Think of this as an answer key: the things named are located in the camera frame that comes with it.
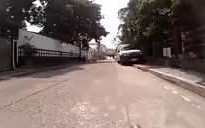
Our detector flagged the pale distant buildings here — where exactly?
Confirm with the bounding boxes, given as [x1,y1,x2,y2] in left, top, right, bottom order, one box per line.
[88,42,117,61]

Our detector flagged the white car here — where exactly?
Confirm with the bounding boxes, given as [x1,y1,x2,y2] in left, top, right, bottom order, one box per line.
[114,43,146,66]

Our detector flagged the grey concrete road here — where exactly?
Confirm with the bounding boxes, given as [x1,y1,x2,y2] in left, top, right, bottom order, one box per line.
[0,59,205,128]

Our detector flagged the row of dark trees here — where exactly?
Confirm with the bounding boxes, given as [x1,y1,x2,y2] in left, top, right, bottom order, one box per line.
[0,0,110,62]

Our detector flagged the black railing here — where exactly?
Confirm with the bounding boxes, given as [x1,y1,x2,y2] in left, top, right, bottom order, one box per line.
[17,47,88,66]

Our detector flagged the white sign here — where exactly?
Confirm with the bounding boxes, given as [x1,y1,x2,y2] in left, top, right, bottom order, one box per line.
[162,46,173,59]

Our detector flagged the grey pavement with kerb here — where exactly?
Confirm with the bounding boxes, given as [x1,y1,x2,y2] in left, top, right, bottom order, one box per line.
[133,63,205,102]

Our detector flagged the pale pole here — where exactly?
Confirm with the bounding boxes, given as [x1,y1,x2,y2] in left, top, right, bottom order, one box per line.
[10,37,17,71]

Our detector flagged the grey concrete pavement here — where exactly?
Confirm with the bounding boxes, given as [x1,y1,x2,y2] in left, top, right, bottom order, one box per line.
[0,62,88,84]

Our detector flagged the long white wall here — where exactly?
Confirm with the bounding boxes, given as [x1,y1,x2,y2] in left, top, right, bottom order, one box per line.
[17,29,91,60]

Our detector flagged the dark wall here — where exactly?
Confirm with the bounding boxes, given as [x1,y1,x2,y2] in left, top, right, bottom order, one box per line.
[143,46,205,76]

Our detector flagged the grey wall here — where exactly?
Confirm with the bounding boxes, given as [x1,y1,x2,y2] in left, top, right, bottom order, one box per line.
[0,32,14,73]

